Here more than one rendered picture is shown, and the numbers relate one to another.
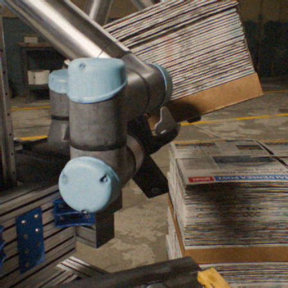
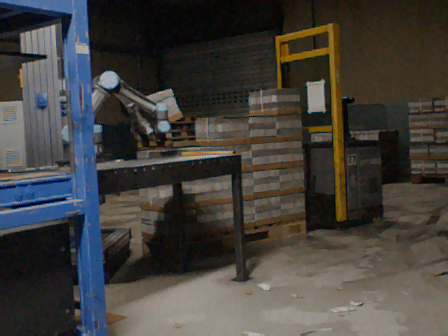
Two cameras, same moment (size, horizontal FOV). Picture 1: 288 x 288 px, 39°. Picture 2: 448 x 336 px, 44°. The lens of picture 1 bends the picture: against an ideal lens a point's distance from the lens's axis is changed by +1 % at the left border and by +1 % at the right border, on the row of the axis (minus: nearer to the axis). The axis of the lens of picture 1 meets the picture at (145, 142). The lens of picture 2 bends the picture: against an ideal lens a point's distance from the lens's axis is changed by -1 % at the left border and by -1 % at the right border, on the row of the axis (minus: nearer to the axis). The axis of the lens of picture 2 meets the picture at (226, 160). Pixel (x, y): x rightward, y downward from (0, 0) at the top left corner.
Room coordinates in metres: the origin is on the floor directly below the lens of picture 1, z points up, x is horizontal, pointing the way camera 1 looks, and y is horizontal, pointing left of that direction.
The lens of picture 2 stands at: (-2.80, 1.74, 0.95)
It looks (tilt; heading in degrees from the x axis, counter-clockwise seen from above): 3 degrees down; 327
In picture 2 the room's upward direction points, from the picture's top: 3 degrees counter-clockwise
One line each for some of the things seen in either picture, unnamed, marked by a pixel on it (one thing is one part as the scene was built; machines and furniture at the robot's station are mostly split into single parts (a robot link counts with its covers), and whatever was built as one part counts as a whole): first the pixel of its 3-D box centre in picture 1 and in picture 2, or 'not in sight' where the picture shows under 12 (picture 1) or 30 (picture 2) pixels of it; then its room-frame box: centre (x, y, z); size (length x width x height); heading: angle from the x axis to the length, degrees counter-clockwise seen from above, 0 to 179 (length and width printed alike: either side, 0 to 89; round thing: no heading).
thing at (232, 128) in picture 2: not in sight; (221, 131); (1.15, -0.80, 0.95); 0.38 x 0.29 x 0.23; 5
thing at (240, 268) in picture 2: not in sight; (239, 226); (0.14, -0.24, 0.34); 0.06 x 0.06 x 0.68; 21
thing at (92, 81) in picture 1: (104, 100); (162, 112); (0.54, 0.05, 1.10); 0.11 x 0.08 x 0.11; 154
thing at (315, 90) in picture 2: not in sight; (309, 92); (1.21, -1.84, 1.27); 0.57 x 0.01 x 0.65; 4
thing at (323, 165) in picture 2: not in sight; (338, 181); (1.23, -2.19, 0.40); 0.69 x 0.55 x 0.80; 4
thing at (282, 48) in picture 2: not in sight; (286, 125); (1.54, -1.80, 0.97); 0.09 x 0.09 x 1.75; 4
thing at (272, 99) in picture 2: not in sight; (277, 162); (1.18, -1.39, 0.65); 0.39 x 0.30 x 1.29; 4
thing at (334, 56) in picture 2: not in sight; (336, 122); (0.88, -1.84, 0.97); 0.09 x 0.09 x 1.75; 4
